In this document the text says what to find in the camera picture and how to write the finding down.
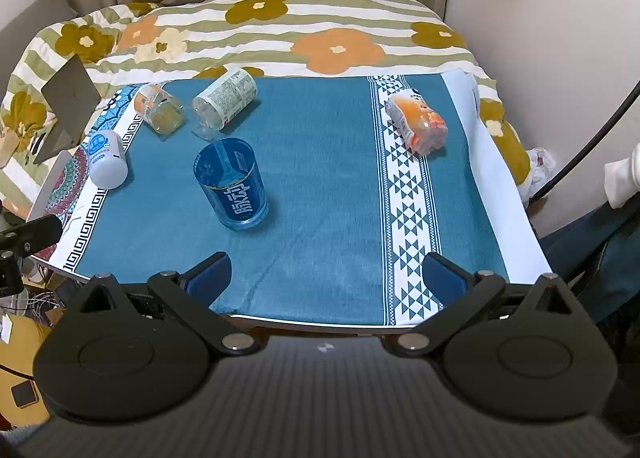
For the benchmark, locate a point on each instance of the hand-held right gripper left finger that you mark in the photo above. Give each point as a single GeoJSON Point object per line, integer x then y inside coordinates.
{"type": "Point", "coordinates": [209, 277]}

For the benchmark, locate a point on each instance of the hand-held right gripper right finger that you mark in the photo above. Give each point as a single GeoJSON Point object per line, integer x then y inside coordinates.
{"type": "Point", "coordinates": [442, 277]}

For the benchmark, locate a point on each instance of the blue transparent plastic cup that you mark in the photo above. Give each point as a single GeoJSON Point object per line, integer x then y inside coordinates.
{"type": "Point", "coordinates": [235, 198]}

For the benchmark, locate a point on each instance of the white cup with blue label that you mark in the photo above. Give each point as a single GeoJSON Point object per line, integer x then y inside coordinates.
{"type": "Point", "coordinates": [106, 161]}

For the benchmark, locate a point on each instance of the orange and white printed cup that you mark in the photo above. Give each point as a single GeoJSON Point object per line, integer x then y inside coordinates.
{"type": "Point", "coordinates": [417, 121]}

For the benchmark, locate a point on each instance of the clear cup with orange label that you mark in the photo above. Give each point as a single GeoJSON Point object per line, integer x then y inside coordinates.
{"type": "Point", "coordinates": [156, 108]}

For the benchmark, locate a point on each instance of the clear cup with white label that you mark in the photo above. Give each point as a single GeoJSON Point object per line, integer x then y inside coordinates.
{"type": "Point", "coordinates": [227, 96]}

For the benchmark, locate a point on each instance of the white underlay sheet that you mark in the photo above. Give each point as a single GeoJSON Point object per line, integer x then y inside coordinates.
{"type": "Point", "coordinates": [500, 173]}

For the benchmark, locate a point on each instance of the white plastic bag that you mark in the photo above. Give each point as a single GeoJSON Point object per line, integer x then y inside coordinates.
{"type": "Point", "coordinates": [537, 171]}

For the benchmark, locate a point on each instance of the dark blue jeans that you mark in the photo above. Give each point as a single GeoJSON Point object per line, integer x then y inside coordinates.
{"type": "Point", "coordinates": [585, 263]}

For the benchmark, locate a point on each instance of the blue patterned tablecloth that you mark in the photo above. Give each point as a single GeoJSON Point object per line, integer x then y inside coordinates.
{"type": "Point", "coordinates": [325, 163]}

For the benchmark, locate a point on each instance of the mandala printed cloth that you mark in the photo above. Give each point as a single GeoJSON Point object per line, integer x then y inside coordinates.
{"type": "Point", "coordinates": [65, 188]}

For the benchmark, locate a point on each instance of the white sock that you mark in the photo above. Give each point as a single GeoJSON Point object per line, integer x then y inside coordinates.
{"type": "Point", "coordinates": [622, 178]}

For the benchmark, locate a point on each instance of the grey folded board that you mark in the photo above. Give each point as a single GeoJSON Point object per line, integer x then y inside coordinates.
{"type": "Point", "coordinates": [70, 91]}

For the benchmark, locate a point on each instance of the floral striped blanket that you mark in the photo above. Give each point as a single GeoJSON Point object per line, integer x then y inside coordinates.
{"type": "Point", "coordinates": [310, 33]}

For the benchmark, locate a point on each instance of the grey headboard panel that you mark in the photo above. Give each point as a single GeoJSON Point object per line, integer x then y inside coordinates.
{"type": "Point", "coordinates": [30, 13]}

